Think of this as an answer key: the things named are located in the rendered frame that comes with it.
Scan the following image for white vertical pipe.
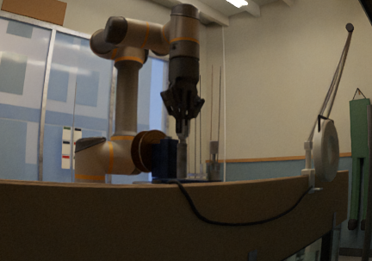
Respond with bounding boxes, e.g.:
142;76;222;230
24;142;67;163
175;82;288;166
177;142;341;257
221;25;227;183

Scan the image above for white round magnifier lamp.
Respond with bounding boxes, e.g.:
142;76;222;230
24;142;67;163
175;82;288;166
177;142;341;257
301;22;356;195

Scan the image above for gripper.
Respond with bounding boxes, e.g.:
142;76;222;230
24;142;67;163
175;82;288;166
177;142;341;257
160;40;206;134

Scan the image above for blue base plate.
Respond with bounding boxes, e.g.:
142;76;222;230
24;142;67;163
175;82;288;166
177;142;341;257
151;177;222;184

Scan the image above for dark blue reel block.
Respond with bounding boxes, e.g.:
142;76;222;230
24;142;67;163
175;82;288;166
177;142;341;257
150;136;178;181

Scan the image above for white paper chart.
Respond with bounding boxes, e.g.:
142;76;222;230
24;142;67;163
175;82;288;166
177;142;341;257
60;126;83;171

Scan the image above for thin grey rod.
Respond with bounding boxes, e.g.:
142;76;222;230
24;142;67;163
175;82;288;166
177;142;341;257
198;74;203;175
210;65;214;143
218;65;223;143

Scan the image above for green hanging waders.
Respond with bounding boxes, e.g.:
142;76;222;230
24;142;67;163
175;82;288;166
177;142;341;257
347;87;372;231

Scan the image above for brown workbench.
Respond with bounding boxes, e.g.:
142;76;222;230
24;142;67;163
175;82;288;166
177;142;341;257
0;169;350;261

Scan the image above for brown wall board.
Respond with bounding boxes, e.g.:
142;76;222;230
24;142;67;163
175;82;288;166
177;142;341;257
0;0;68;27

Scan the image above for window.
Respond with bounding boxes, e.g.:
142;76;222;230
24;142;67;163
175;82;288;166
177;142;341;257
0;14;54;183
43;29;118;184
141;55;171;134

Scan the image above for grey small bracket stand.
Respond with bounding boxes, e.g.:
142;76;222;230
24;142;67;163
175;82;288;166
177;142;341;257
208;140;220;181

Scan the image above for grey cylindrical post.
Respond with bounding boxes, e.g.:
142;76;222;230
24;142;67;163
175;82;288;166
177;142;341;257
177;133;189;180

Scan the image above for black cable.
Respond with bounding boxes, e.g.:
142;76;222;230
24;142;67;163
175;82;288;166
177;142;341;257
170;178;314;227

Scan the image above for brown round spool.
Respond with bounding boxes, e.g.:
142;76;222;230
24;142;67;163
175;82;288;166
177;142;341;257
130;129;169;174

